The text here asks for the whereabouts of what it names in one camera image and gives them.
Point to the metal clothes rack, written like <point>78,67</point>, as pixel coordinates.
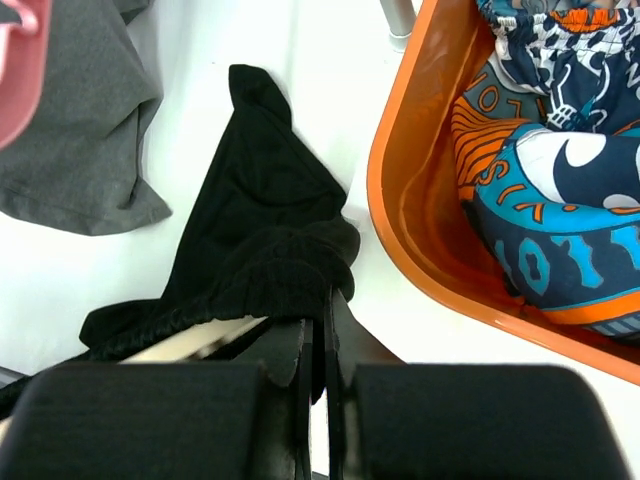
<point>400,16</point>

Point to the black shorts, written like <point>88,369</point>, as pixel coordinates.
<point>266,237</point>

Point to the beige hanger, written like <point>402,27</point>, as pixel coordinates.
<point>197,342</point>

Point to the pink plastic hanger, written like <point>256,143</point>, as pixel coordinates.
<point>24,45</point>

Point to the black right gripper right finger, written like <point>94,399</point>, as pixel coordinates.
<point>391,420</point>

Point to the blue orange patterned shorts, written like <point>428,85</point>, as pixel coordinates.
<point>546,145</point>

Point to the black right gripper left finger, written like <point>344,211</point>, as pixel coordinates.
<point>247,418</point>

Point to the grey shorts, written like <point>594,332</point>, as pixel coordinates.
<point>76,166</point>

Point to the orange plastic basket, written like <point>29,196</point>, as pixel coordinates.
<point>413,201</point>

